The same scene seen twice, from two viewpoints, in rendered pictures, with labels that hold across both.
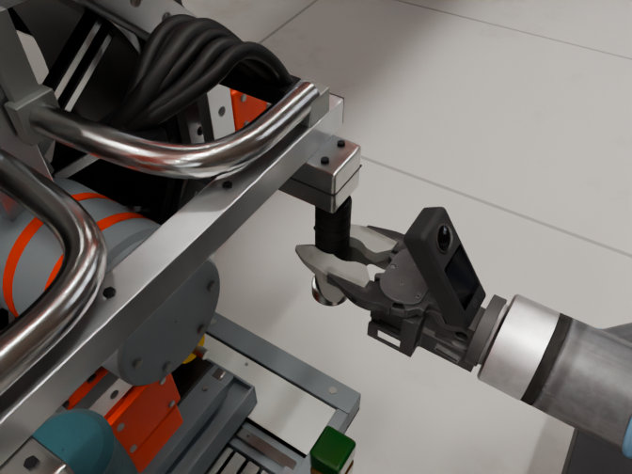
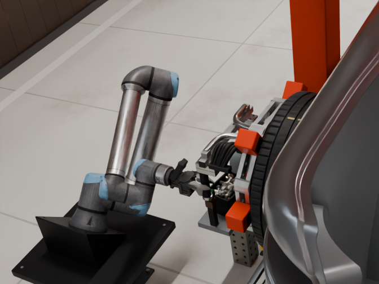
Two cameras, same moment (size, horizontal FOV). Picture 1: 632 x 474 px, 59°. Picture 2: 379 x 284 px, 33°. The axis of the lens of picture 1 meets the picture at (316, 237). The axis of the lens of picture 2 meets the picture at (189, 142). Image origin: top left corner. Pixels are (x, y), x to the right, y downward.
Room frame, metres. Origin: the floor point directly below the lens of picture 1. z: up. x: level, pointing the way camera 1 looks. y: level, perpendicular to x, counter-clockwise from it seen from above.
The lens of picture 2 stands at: (2.43, 0.14, 2.51)
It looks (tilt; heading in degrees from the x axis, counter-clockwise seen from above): 36 degrees down; 185
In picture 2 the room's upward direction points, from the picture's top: 11 degrees counter-clockwise
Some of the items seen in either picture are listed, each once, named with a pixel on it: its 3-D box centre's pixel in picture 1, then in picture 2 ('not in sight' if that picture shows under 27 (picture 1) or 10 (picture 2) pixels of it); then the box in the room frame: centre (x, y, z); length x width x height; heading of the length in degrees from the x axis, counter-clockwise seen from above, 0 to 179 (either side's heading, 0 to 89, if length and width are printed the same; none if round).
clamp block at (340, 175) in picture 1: (307, 162); (208, 165); (0.41, 0.01, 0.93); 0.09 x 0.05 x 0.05; 58
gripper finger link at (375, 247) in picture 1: (355, 249); (199, 190); (0.41, -0.04, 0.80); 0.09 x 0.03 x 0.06; 50
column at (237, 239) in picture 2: not in sight; (242, 229); (0.06, 0.10, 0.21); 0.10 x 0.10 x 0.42; 58
